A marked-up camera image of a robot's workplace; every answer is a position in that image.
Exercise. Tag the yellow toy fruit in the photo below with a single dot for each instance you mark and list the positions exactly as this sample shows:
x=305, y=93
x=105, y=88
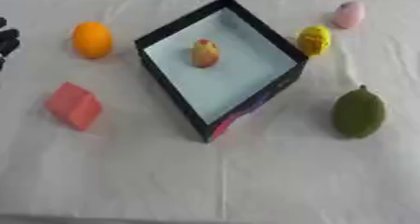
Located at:
x=314, y=40

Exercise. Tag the red block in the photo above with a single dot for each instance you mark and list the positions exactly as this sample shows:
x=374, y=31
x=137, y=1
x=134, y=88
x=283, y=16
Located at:
x=74, y=106

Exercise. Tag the orange toy fruit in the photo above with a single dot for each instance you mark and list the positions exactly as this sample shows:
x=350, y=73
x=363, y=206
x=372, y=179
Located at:
x=92, y=40

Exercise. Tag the green toy fruit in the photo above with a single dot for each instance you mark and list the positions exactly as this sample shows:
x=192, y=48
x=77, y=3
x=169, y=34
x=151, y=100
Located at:
x=358, y=112

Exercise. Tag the black box with white inside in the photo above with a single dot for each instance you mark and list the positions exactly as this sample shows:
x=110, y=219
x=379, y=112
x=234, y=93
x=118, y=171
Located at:
x=219, y=68

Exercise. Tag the pink toy fruit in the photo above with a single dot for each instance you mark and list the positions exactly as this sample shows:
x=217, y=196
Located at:
x=349, y=14

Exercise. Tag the yellow-red toy fruit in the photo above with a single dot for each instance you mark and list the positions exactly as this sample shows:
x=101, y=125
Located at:
x=205, y=53

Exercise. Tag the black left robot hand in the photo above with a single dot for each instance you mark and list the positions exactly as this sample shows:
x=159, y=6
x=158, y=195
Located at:
x=7, y=41

